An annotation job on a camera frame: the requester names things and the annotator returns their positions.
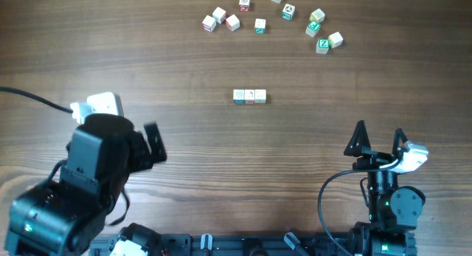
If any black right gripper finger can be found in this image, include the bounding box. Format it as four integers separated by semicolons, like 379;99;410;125
344;120;371;156
392;128;409;156

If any blue number wooden block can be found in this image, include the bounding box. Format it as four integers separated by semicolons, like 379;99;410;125
233;89;245;105

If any red number six block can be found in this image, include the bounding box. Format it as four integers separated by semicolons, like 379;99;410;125
244;89;255;104

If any wooden block number one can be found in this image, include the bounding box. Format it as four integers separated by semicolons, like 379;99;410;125
254;89;267;103

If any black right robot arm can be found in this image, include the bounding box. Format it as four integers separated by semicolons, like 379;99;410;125
344;120;429;255

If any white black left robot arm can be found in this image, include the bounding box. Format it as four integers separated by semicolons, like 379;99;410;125
4;114;167;255

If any green letter Z block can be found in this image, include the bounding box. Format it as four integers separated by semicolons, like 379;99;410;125
316;38;330;55

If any yellow turtle wooden block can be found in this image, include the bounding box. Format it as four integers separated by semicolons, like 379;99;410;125
328;32;344;49

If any yellow edged wooden block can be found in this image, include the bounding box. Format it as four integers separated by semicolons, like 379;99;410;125
310;8;325;24

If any wooden block letter Z side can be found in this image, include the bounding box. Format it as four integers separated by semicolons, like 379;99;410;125
202;15;217;32

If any green bordered picture block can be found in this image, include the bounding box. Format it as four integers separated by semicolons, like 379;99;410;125
282;4;295;21

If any wooden block animal drawing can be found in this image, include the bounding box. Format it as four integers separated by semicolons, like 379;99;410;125
226;14;240;32

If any red edged wooden block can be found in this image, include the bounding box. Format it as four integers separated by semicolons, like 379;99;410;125
212;7;226;24

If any green letter wooden block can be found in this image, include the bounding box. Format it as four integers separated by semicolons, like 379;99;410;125
254;18;266;34

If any red letter Q block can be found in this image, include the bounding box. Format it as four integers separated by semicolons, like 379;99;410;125
239;0;250;12

